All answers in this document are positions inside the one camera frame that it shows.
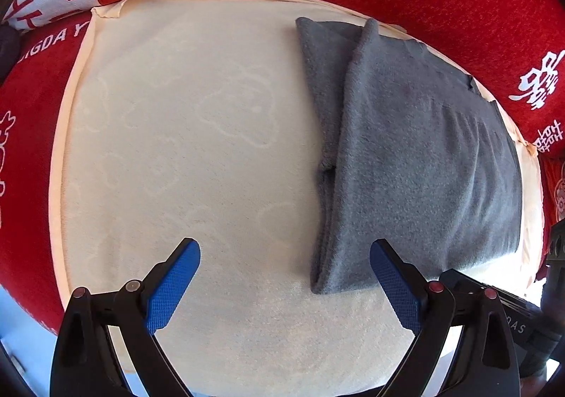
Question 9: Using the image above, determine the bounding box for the red blanket with white text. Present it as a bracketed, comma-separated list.
[1, 0, 564, 330]

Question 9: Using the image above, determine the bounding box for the grey fleece garment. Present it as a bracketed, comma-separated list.
[296, 17, 523, 295]

